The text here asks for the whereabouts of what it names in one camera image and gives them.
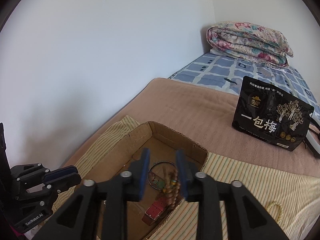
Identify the tan blanket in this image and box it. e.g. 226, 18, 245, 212
61, 77, 320, 178

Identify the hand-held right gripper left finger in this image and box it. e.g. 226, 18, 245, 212
32, 147, 151, 240

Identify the black snack pouch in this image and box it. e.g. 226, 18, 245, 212
232, 76, 315, 152

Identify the red cord green pendant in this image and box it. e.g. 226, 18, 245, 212
151, 174, 163, 188

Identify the blue checkered bedsheet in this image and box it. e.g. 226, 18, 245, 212
170, 52, 320, 120

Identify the cream bead bracelet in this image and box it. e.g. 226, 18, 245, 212
267, 201, 284, 222

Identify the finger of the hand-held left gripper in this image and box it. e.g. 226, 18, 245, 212
11, 164, 77, 183
17, 172, 82, 195

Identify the cardboard box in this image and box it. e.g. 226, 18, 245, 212
82, 121, 209, 240

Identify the thin black bangle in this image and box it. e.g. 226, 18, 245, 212
148, 162, 177, 190

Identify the folded floral quilt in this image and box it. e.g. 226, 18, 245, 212
206, 21, 294, 68

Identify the dark wooden bead necklace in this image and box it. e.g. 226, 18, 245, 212
162, 170, 184, 210

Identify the yellow striped cloth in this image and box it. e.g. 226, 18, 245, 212
51, 115, 320, 240

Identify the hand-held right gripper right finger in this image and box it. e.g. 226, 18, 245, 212
175, 149, 288, 240

